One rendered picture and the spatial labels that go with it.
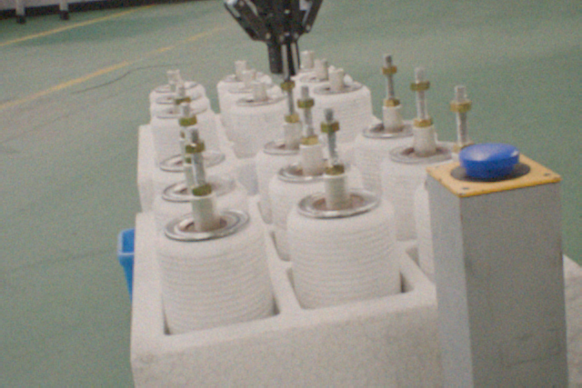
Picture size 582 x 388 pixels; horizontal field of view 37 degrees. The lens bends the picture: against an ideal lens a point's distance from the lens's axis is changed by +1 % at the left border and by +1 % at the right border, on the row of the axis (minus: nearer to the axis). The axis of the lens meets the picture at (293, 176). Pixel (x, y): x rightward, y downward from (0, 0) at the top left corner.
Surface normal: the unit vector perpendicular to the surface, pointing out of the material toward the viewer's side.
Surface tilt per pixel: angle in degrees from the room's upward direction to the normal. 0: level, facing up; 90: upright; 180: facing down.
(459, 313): 90
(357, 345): 90
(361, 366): 90
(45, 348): 0
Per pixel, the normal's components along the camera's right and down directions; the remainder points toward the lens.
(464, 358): -0.98, 0.16
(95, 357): -0.12, -0.95
